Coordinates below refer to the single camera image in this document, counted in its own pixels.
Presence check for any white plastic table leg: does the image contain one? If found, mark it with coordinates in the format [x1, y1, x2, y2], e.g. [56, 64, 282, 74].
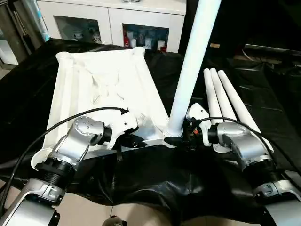
[203, 68, 227, 153]
[217, 70, 274, 152]
[166, 0, 222, 138]
[210, 68, 240, 124]

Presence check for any white plastic table top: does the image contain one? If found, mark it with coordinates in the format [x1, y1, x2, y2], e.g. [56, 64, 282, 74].
[31, 46, 178, 171]

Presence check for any black plastic mat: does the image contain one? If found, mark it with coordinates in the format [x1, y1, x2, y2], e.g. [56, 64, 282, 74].
[0, 40, 301, 224]

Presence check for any silver metal bar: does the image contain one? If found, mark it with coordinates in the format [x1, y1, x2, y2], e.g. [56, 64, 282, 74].
[244, 44, 301, 55]

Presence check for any white glass-door cabinet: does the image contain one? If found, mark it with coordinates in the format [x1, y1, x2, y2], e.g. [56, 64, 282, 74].
[37, 0, 187, 52]

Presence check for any large black screen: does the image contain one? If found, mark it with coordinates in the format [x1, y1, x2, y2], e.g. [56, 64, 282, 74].
[181, 0, 301, 57]

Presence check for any grey curtain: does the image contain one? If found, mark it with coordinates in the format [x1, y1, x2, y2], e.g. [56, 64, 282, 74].
[0, 0, 48, 62]

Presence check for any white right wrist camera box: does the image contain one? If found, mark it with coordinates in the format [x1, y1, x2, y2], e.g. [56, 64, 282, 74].
[186, 103, 211, 143]

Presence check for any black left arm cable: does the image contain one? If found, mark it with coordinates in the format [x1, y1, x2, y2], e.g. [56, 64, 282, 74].
[0, 107, 130, 212]

